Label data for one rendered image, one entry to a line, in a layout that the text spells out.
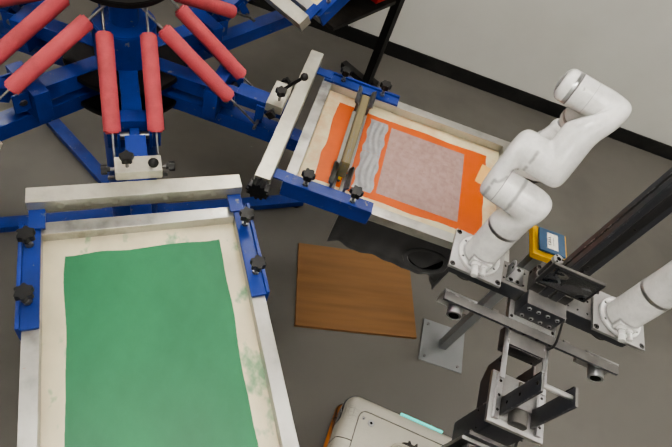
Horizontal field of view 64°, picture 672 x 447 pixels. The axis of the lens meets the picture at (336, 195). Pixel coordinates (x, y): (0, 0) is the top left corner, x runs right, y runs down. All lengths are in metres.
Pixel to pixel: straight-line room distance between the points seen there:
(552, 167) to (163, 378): 1.06
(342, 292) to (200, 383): 1.38
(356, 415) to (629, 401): 1.57
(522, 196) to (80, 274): 1.14
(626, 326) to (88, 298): 1.44
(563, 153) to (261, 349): 0.89
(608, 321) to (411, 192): 0.72
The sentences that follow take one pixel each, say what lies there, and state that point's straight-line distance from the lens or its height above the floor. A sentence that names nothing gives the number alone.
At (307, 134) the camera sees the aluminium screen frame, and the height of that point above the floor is 0.99.
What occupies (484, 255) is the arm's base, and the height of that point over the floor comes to 1.21.
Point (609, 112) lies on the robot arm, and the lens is 1.39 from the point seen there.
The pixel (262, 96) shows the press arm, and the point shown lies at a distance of 1.91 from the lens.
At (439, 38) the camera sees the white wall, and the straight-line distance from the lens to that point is 4.00.
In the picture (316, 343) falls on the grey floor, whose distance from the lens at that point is 2.58.
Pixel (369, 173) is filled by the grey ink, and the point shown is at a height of 0.96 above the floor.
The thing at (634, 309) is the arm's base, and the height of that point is 1.24.
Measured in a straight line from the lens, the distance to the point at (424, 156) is 2.04.
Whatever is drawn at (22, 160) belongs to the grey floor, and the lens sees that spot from 3.08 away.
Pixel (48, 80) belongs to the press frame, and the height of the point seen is 1.02.
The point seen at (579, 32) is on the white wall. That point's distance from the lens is 4.00.
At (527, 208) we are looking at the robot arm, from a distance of 1.39.
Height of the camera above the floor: 2.33
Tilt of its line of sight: 50 degrees down
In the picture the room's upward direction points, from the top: 23 degrees clockwise
